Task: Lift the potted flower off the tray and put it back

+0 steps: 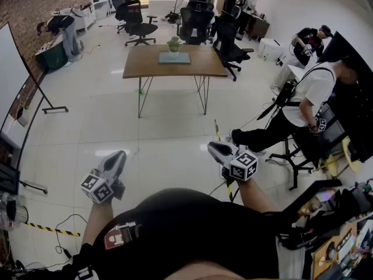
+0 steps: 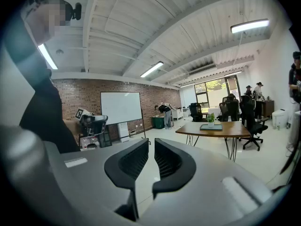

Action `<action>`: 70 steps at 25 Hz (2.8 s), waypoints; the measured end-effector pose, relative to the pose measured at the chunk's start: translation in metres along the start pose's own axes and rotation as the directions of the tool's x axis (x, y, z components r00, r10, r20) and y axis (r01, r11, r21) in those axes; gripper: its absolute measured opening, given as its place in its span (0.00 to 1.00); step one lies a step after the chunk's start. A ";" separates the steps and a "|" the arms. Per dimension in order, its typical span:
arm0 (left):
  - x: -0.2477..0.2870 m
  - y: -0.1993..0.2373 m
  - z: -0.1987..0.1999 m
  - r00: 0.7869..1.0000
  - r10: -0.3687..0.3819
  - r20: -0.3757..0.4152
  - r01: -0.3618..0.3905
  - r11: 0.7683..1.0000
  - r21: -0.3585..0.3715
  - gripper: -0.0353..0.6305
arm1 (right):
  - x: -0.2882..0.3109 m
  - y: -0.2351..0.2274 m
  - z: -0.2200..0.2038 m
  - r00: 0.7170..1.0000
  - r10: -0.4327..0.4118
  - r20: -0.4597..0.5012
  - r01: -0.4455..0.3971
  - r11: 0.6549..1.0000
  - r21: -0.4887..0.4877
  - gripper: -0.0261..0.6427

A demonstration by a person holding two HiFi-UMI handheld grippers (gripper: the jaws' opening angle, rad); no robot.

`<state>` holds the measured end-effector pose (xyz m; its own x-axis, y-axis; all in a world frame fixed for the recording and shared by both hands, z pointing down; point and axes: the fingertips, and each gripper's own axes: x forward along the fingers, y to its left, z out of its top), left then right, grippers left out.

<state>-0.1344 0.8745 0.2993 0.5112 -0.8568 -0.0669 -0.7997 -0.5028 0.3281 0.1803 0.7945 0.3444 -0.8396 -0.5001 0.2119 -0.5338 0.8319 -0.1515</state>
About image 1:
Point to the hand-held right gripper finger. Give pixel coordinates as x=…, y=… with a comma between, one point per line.
x=221, y=157
x=227, y=147

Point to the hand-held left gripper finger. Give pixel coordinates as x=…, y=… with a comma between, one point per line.
x=119, y=169
x=107, y=161

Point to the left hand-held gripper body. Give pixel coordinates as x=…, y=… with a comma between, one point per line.
x=96, y=185

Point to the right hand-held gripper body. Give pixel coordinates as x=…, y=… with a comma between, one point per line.
x=244, y=166

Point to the grey-green tray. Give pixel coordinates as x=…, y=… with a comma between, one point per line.
x=184, y=60

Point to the small green potted plant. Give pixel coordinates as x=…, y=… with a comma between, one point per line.
x=174, y=47

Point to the person's left forearm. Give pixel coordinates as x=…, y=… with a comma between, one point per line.
x=94, y=223

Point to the person's right forearm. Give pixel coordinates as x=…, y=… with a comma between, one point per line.
x=255, y=194

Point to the black flat panel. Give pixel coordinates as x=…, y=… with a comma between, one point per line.
x=314, y=192

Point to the person's black t-shirt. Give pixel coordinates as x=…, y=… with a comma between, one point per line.
x=189, y=229

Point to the white bucket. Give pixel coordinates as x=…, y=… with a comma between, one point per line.
x=23, y=118

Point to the green bottle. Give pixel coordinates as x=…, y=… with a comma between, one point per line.
x=265, y=57

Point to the white desk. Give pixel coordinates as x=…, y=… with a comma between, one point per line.
x=295, y=71

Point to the wooden table with metal legs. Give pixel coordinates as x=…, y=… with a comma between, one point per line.
x=145, y=66

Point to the white cloth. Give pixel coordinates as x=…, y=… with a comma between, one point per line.
x=287, y=261

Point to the white plastic bin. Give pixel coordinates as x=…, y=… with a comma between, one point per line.
x=272, y=49

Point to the person's chin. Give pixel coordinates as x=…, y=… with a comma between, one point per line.
x=204, y=271

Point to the dark green bin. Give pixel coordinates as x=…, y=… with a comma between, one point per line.
x=54, y=57

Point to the cluttered wooden desk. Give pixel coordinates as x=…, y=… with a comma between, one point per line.
x=341, y=244

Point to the brown wooden cabinet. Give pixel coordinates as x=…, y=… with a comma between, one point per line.
x=258, y=26

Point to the large black screen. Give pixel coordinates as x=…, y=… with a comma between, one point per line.
x=352, y=98

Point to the whiteboard on rolling stand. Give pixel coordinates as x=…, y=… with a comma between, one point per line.
x=10, y=74

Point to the white cabinet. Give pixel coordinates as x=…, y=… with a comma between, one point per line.
x=87, y=16

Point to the black metal stand frame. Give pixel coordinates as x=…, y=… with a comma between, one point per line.
x=294, y=168

